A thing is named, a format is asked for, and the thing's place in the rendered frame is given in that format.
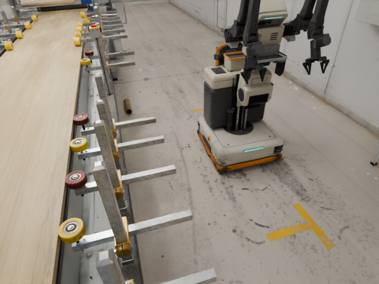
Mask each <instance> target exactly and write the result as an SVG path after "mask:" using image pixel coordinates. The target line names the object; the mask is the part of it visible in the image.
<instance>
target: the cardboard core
mask: <svg viewBox="0 0 379 284"><path fill-rule="evenodd" d="M124 105H125V110H126V114H128V115H129V114H132V112H133V111H132V108H131V104H130V100H129V99H125V100H124Z"/></svg>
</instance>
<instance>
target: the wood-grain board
mask: <svg viewBox="0 0 379 284"><path fill-rule="evenodd" d="M80 11H84V13H85V12H87V10H74V11H59V12H45V13H40V14H39V15H38V17H37V18H38V21H33V22H32V23H31V26H32V28H31V29H26V30H25V31H24V32H23V35H24V38H22V39H17V40H16V41H15V42H14V43H13V46H14V50H9V51H6V52H5V53H4V54H3V55H2V56H1V57H0V284H56V275H57V269H58V260H59V250H60V241H61V238H60V236H59V234H58V230H59V227H60V226H61V225H62V223H63V216H64V207H65V198H66V192H67V185H66V182H65V177H66V176H67V175H68V173H69V164H70V154H71V148H70V145H69V144H70V142H71V141H72V140H73V130H74V121H73V117H74V116H75V115H76V106H77V96H78V87H79V81H80V72H81V60H82V53H83V44H84V42H83V43H81V46H75V45H74V42H73V38H74V37H75V32H76V27H77V22H82V23H83V22H84V19H85V17H86V16H87V15H85V17H81V15H80Z"/></svg>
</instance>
